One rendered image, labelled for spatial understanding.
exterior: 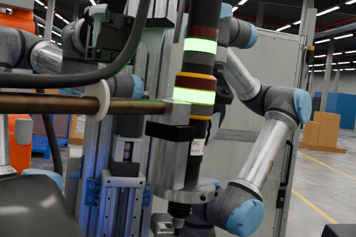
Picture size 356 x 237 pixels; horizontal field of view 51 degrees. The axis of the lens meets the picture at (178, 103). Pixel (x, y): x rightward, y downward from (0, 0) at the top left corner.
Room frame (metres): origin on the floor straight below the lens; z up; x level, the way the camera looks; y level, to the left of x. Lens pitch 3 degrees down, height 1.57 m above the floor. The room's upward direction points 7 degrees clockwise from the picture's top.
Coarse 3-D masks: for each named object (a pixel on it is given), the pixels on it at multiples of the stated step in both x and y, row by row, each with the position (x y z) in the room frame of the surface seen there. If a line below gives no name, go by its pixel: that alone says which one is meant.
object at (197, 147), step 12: (192, 120) 0.38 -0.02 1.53; (204, 120) 0.38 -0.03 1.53; (204, 132) 0.38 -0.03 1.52; (192, 144) 0.38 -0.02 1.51; (204, 144) 0.39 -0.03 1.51; (192, 156) 0.38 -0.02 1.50; (192, 168) 0.38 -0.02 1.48; (192, 180) 0.38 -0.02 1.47; (168, 204) 0.39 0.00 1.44; (180, 204) 0.38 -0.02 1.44; (180, 216) 0.38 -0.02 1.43
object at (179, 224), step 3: (174, 219) 0.39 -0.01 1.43; (177, 219) 0.39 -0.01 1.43; (180, 219) 0.39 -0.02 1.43; (183, 219) 0.39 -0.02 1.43; (174, 222) 0.39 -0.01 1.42; (177, 222) 0.39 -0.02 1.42; (180, 222) 0.39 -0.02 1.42; (183, 222) 0.39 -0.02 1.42; (174, 225) 0.39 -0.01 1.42; (177, 225) 0.39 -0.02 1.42; (180, 225) 0.39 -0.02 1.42; (177, 228) 0.39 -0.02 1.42; (180, 228) 0.39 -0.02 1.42
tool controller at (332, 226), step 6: (324, 228) 0.96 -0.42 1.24; (330, 228) 0.94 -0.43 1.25; (336, 228) 0.94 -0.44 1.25; (342, 228) 0.95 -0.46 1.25; (348, 228) 0.95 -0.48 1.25; (354, 228) 0.96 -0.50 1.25; (324, 234) 0.95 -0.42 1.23; (330, 234) 0.93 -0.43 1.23; (336, 234) 0.92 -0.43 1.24; (342, 234) 0.92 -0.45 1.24; (348, 234) 0.93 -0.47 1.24; (354, 234) 0.93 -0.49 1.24
